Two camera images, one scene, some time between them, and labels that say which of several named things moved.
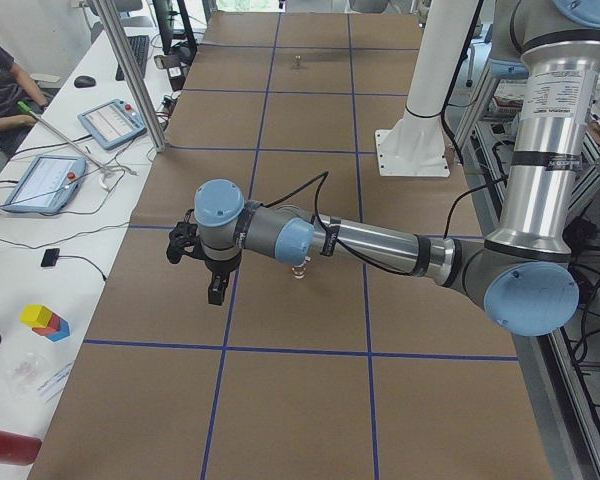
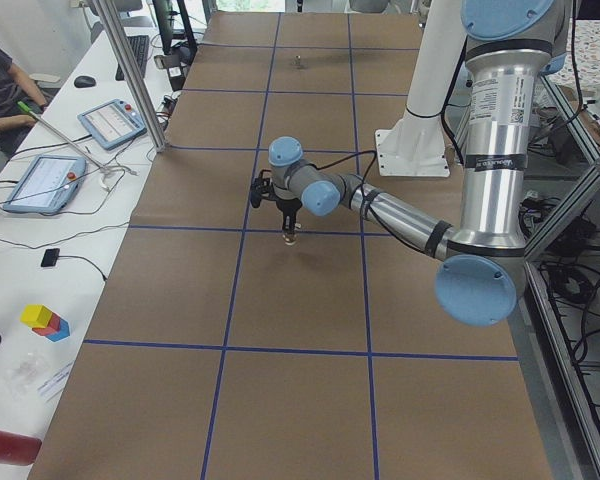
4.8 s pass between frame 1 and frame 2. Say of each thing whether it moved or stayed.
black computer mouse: stayed
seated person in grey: stayed
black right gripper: moved
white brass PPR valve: moved
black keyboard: stayed
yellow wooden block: stayed
